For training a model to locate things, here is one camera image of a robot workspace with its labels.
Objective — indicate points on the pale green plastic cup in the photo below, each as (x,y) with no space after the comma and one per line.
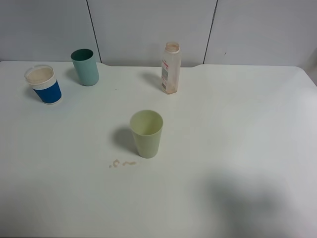
(146,127)

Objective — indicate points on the clear plastic drink bottle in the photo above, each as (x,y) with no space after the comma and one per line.
(170,70)

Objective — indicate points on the brown liquid spill stain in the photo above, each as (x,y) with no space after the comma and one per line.
(117,163)

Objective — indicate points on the teal plastic cup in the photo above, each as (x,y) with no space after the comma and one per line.
(85,66)

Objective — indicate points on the blue sleeved glass cup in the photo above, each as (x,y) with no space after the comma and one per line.
(41,78)

